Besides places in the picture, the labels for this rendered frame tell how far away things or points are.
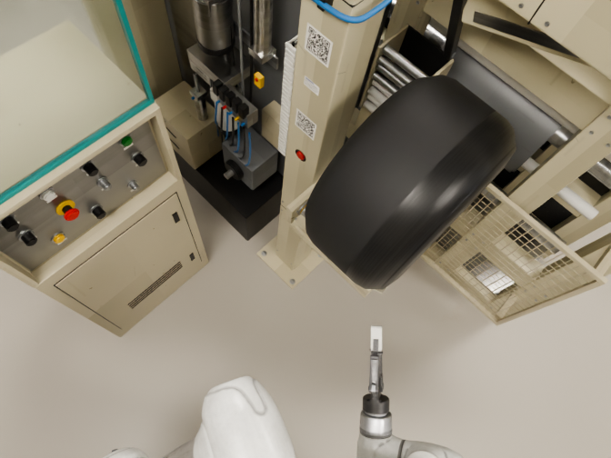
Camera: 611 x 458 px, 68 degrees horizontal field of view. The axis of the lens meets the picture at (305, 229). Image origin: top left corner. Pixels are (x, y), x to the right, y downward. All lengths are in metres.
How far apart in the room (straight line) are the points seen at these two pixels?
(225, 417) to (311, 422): 1.43
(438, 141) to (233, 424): 0.69
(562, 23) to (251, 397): 0.90
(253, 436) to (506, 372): 1.89
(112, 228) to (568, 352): 2.25
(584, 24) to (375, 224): 0.53
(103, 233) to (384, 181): 0.91
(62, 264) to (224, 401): 0.83
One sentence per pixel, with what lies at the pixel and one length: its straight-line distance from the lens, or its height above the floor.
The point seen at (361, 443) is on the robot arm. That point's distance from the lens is 1.39.
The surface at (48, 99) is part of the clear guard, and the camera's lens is 1.11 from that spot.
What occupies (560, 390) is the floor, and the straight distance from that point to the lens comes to 2.71.
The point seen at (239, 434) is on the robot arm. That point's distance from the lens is 0.86.
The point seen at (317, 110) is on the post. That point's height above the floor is 1.31.
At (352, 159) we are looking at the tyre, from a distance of 1.03.
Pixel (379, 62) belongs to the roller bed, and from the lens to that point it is 1.58.
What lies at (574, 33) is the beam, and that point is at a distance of 1.05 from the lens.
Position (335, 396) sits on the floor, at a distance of 2.29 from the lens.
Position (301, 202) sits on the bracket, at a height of 0.95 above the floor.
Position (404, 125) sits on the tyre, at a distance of 1.04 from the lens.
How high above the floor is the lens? 2.26
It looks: 67 degrees down
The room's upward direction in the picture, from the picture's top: 14 degrees clockwise
